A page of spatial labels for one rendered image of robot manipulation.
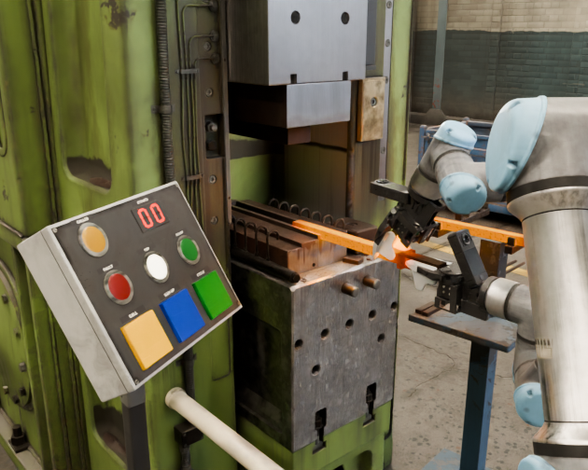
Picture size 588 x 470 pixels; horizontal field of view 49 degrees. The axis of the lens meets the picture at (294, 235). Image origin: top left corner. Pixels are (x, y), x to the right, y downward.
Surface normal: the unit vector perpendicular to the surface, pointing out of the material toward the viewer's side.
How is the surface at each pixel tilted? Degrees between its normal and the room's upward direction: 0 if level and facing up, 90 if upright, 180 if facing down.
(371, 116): 90
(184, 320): 60
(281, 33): 90
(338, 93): 90
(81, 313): 90
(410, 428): 0
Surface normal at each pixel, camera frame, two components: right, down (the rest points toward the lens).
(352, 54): 0.65, 0.23
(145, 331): 0.79, -0.37
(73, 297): -0.41, 0.28
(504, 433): 0.00, -0.95
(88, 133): -0.76, 0.18
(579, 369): -0.35, -0.22
